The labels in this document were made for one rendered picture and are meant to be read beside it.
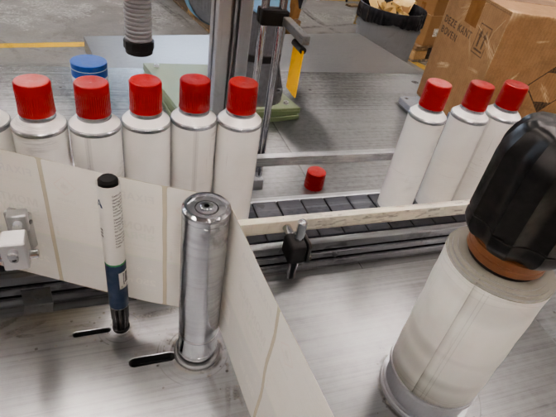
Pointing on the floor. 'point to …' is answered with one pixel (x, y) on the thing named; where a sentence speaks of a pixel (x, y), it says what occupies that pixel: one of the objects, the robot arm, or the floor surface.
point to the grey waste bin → (389, 37)
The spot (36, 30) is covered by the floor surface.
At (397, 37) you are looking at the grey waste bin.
